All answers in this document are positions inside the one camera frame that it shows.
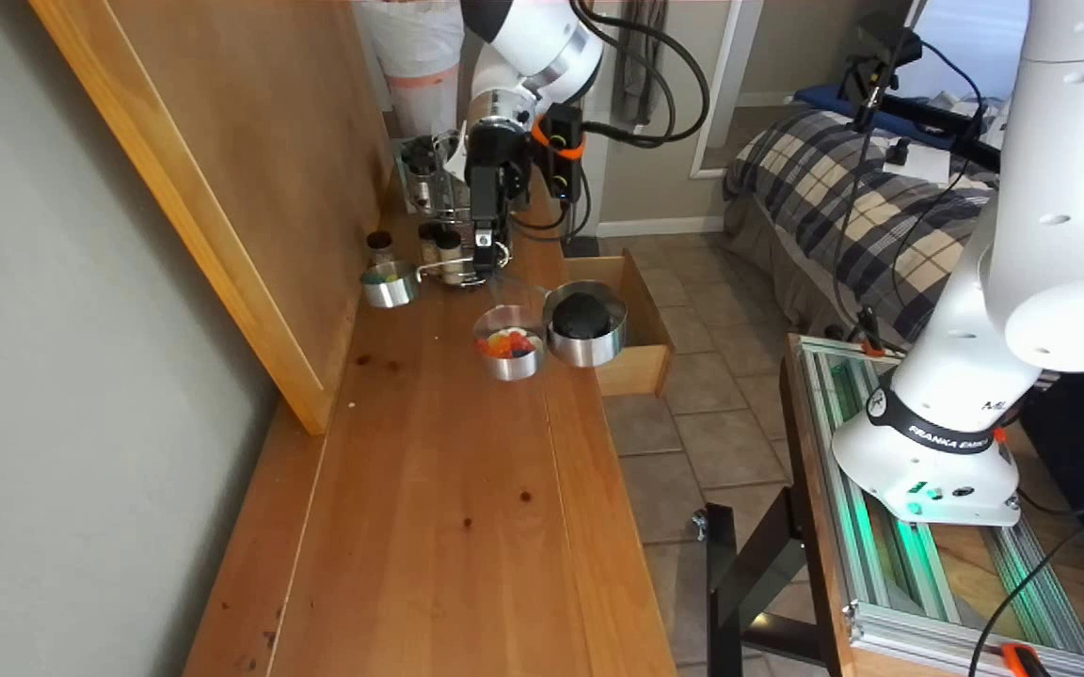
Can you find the small steel measuring cup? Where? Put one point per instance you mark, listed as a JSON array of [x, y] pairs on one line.
[[391, 291]]

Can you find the plaid blanket couch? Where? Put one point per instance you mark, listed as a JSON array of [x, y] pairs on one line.
[[846, 212]]

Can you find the large plywood board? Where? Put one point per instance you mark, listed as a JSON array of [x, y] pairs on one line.
[[229, 153]]

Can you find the open wooden dresser drawer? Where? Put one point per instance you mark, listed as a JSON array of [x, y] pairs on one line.
[[636, 371]]

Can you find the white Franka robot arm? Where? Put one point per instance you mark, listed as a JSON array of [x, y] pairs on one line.
[[1072, 251]]

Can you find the wooden pine dresser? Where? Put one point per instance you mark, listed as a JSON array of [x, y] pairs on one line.
[[467, 590]]

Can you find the trash bin white bag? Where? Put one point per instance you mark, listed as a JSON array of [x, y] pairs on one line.
[[423, 52]]

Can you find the medium steel measuring cup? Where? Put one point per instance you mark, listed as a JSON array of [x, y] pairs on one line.
[[510, 358]]

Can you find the large steel measuring cup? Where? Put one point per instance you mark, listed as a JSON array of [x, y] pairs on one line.
[[586, 334]]

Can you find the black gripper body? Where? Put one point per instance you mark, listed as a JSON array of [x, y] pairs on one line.
[[498, 171]]

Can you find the black metal stand leg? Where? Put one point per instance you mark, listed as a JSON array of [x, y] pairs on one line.
[[726, 590]]

